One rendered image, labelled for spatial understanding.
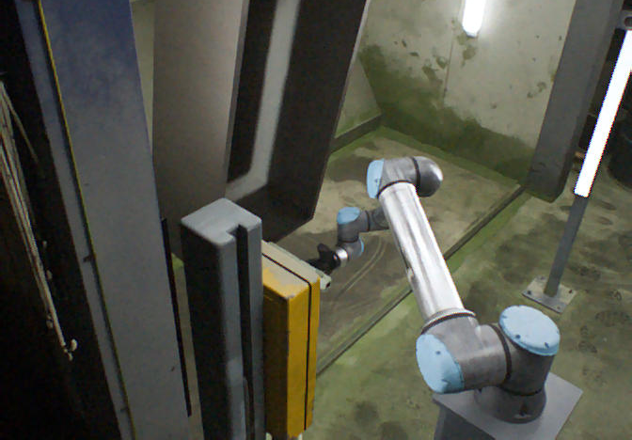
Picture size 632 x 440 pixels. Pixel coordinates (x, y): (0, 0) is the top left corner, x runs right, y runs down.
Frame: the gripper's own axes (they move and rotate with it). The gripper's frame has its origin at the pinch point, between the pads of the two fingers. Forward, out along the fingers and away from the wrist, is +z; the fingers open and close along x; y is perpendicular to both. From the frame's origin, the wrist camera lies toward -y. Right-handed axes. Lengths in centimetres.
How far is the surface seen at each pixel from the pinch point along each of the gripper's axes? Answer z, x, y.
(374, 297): -59, -5, 40
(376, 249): -89, 15, 37
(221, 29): 33, 17, -91
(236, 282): 112, -68, -99
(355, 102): -181, 103, 6
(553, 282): -117, -66, 23
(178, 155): 27, 39, -41
